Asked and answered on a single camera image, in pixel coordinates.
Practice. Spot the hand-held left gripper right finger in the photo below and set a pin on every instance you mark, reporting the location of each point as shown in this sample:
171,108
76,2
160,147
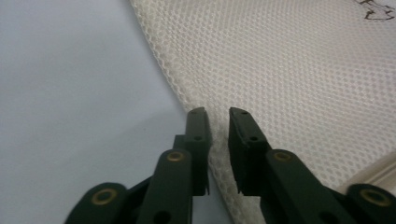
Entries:
246,149

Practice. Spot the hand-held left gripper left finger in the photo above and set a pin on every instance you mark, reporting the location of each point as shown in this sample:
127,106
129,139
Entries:
198,149

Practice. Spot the cream mesh cloth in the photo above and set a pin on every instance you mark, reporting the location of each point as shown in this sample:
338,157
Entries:
280,77

